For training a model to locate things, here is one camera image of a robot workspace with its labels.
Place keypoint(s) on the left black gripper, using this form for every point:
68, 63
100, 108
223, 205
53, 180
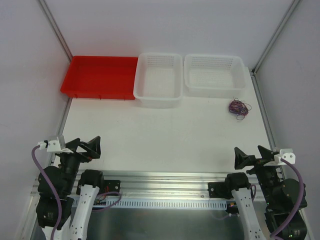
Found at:
80, 152

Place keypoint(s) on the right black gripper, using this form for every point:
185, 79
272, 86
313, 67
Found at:
257, 162

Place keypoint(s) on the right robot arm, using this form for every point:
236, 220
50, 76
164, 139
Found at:
282, 188

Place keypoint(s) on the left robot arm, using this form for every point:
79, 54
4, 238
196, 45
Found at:
56, 184

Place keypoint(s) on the red plastic tray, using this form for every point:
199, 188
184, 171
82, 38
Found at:
100, 77

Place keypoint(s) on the white right mesh basket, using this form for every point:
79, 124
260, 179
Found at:
214, 76

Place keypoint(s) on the white mesh basket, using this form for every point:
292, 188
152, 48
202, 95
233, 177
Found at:
214, 76
158, 80

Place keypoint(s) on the white middle mesh basket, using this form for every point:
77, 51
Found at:
158, 80

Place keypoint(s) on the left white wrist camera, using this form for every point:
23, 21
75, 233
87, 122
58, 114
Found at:
55, 144

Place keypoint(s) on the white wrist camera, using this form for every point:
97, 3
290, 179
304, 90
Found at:
55, 144
281, 154

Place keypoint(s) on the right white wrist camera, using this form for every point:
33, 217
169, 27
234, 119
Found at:
281, 154

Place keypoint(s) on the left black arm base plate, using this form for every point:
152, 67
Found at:
112, 187

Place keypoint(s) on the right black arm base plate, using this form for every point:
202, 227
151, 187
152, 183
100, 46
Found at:
218, 190

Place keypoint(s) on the white slotted cable duct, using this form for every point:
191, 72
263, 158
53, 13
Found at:
176, 204

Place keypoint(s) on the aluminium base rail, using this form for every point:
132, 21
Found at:
164, 185

